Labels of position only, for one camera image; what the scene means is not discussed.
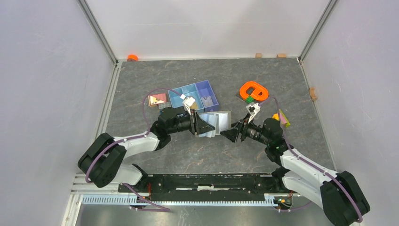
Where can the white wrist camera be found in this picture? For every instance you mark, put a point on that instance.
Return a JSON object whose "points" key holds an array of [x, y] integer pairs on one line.
{"points": [[253, 109], [187, 102]]}

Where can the wooden arch piece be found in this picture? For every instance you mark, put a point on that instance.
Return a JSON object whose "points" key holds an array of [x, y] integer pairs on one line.
{"points": [[312, 93]]}

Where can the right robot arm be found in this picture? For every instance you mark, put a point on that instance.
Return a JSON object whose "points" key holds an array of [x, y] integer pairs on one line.
{"points": [[337, 194]]}

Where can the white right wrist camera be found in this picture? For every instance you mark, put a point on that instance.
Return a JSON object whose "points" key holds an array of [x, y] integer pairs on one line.
{"points": [[253, 109]]}

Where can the pink card box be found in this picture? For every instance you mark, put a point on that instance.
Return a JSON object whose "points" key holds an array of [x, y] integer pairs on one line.
{"points": [[157, 99]]}

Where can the purple plastic drawer box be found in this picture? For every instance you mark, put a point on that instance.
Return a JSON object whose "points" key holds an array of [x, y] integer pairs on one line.
{"points": [[204, 88]]}

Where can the orange cap at wall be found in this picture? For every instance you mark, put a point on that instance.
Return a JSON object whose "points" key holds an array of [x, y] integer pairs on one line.
{"points": [[132, 57]]}

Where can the orange plastic ring toy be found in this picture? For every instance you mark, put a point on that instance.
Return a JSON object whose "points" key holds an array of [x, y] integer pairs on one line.
{"points": [[255, 90]]}

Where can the light blue middle drawer box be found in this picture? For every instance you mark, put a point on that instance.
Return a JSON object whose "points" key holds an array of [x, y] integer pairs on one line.
{"points": [[191, 90]]}

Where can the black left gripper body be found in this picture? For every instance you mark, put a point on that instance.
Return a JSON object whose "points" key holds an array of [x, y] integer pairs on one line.
{"points": [[184, 123]]}

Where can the clear plastic block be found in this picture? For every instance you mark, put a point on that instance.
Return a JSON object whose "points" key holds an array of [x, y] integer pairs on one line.
{"points": [[164, 105]]}

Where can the card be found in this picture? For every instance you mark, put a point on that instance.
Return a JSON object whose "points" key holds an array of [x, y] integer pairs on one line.
{"points": [[207, 101]]}

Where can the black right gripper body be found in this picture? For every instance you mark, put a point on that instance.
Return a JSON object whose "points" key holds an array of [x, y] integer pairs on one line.
{"points": [[251, 131]]}

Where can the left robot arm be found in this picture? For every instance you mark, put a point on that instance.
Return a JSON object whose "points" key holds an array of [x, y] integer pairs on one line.
{"points": [[103, 162]]}

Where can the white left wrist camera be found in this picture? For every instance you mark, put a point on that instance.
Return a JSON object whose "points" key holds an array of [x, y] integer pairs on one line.
{"points": [[187, 102]]}

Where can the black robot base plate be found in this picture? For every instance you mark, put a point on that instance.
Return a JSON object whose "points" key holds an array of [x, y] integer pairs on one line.
{"points": [[207, 187]]}

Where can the light blue left drawer box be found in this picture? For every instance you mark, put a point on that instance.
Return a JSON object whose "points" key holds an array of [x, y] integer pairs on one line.
{"points": [[175, 99]]}

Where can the green block on black plate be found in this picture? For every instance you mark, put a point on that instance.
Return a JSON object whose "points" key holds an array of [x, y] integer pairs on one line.
{"points": [[248, 100]]}

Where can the colourful building block stack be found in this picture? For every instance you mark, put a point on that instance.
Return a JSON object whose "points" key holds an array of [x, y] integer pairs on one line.
{"points": [[280, 116]]}

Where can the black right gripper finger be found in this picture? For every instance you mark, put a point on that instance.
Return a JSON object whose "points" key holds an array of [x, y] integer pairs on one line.
{"points": [[241, 125], [230, 134]]}

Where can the light blue drawer box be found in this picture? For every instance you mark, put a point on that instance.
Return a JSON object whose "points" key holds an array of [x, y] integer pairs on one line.
{"points": [[191, 90], [175, 99]]}

